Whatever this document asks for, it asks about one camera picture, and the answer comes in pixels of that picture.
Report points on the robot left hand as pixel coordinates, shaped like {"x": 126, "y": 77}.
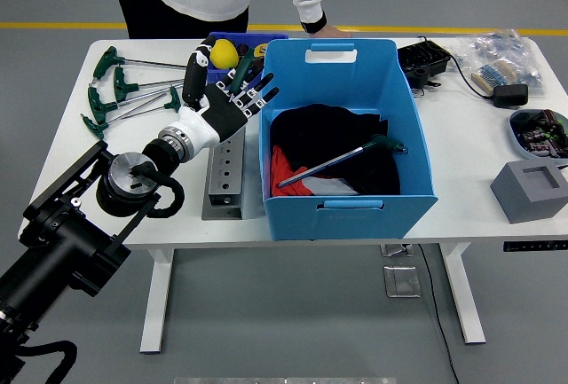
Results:
{"x": 222, "y": 113}

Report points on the person's left hand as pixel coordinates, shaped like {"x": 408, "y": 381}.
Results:
{"x": 335, "y": 32}

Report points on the grey metal wrench rack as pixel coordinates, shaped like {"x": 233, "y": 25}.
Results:
{"x": 226, "y": 180}

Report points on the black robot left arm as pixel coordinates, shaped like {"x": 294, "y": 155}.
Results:
{"x": 66, "y": 233}

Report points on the large light blue box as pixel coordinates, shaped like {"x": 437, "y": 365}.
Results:
{"x": 341, "y": 87}

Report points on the black wrist watch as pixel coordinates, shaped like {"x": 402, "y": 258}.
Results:
{"x": 314, "y": 24}

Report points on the small dark blue bin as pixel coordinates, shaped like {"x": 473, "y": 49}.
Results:
{"x": 217, "y": 76}

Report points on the yellow lemon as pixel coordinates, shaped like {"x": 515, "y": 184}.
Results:
{"x": 224, "y": 53}

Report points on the dark round part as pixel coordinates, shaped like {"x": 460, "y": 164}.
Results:
{"x": 243, "y": 48}

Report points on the yellow tape measure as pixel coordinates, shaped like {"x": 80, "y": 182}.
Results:
{"x": 261, "y": 50}

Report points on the red cloth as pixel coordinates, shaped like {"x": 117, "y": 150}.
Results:
{"x": 284, "y": 171}

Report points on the black plastic tray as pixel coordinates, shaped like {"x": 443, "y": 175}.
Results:
{"x": 423, "y": 60}

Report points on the black cloth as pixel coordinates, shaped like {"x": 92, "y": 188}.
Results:
{"x": 333, "y": 135}

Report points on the white grey cloth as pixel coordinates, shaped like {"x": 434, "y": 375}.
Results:
{"x": 333, "y": 185}

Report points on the beige resistor strip bundle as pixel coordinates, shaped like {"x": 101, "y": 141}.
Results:
{"x": 492, "y": 76}

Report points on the clear plastic component bags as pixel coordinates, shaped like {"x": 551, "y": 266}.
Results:
{"x": 501, "y": 47}

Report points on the black power adapter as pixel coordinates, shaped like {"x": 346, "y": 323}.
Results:
{"x": 510, "y": 96}

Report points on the white table leg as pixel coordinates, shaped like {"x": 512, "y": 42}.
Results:
{"x": 155, "y": 304}
{"x": 466, "y": 304}

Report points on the light blue plate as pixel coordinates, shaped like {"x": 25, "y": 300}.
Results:
{"x": 517, "y": 144}

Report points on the small metal floor plate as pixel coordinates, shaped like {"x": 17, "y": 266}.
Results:
{"x": 395, "y": 250}

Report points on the pile of electronic parts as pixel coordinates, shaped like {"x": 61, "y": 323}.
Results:
{"x": 541, "y": 135}

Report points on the large metal floor plate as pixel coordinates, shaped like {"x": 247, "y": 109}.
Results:
{"x": 401, "y": 282}

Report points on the grey block with square recess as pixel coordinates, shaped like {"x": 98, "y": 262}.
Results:
{"x": 523, "y": 202}

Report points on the black table control panel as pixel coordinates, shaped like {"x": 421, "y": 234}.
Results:
{"x": 532, "y": 246}

